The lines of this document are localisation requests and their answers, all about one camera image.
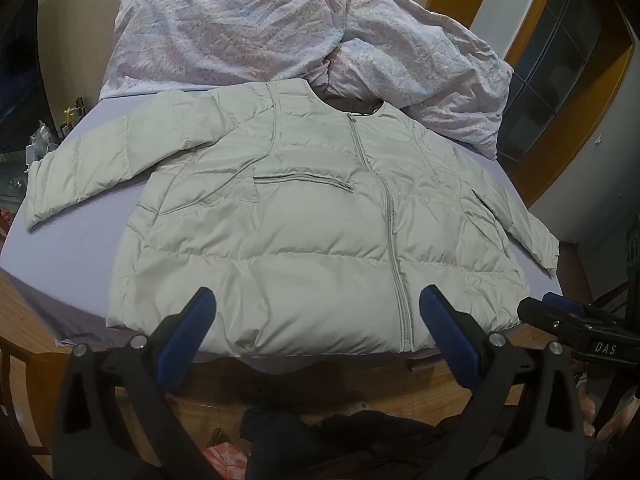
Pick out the black cloth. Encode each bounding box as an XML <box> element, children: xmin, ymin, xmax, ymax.
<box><xmin>239</xmin><ymin>406</ymin><xmax>483</xmax><ymax>480</ymax></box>

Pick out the pink patterned cloth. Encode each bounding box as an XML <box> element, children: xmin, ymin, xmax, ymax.
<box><xmin>201</xmin><ymin>441</ymin><xmax>252</xmax><ymax>480</ymax></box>

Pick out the person's right hand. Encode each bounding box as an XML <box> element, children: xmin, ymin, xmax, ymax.
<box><xmin>580</xmin><ymin>389</ymin><xmax>640</xmax><ymax>442</ymax></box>

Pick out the beige puffer jacket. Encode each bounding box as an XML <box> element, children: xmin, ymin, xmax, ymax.
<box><xmin>24</xmin><ymin>79</ymin><xmax>560</xmax><ymax>358</ymax></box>

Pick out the wooden bed frame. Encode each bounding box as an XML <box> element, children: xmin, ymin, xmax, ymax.
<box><xmin>112</xmin><ymin>322</ymin><xmax>533</xmax><ymax>428</ymax></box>

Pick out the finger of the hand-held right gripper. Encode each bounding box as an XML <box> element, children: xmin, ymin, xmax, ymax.
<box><xmin>517</xmin><ymin>298</ymin><xmax>581</xmax><ymax>333</ymax></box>
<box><xmin>542</xmin><ymin>292</ymin><xmax>626</xmax><ymax>322</ymax></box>

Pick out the floral pastel duvet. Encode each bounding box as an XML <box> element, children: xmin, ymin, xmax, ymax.
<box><xmin>98</xmin><ymin>0</ymin><xmax>515</xmax><ymax>161</ymax></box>

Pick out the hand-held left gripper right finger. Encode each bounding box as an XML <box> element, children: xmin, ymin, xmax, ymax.
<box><xmin>419</xmin><ymin>284</ymin><xmax>587</xmax><ymax>480</ymax></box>

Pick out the dark glass door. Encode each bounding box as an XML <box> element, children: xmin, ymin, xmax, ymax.
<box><xmin>499</xmin><ymin>0</ymin><xmax>607</xmax><ymax>162</ymax></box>

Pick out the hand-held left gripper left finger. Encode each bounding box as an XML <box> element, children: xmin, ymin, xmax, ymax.
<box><xmin>52</xmin><ymin>287</ymin><xmax>217</xmax><ymax>480</ymax></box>

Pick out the white plastic bag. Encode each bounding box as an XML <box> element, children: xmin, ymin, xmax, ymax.
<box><xmin>26</xmin><ymin>119</ymin><xmax>60</xmax><ymax>163</ymax></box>

